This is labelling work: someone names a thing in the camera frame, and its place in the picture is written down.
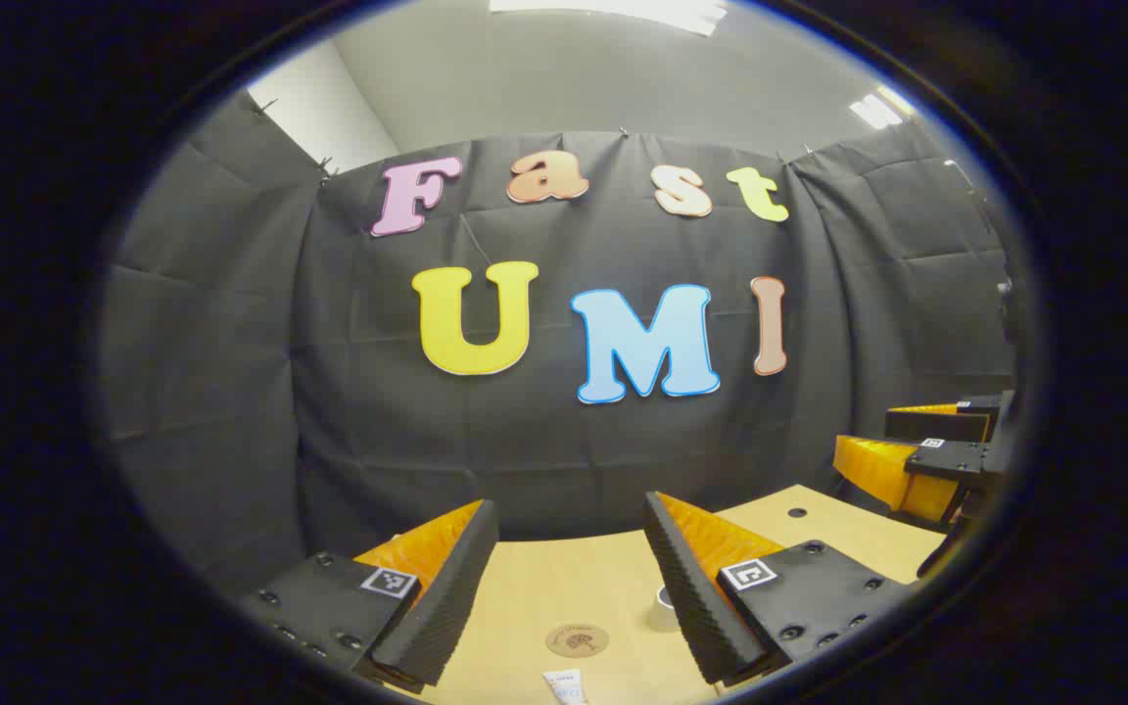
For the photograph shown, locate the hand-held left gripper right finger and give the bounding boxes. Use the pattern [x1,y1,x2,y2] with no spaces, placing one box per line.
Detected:
[642,492,917,686]

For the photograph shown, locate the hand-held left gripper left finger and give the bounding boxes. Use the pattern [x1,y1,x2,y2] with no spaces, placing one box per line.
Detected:
[236,499,501,696]

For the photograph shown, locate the round cork coaster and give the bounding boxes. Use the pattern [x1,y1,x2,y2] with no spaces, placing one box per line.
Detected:
[545,624,611,659]

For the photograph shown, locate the white toothpaste tube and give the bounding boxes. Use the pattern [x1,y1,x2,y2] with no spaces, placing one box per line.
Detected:
[542,669,588,705]

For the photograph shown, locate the light wooden desktop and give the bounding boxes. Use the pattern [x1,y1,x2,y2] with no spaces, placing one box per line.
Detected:
[383,484,947,705]

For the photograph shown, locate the ceiling light panel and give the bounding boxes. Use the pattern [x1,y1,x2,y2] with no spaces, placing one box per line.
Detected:
[848,84,919,131]

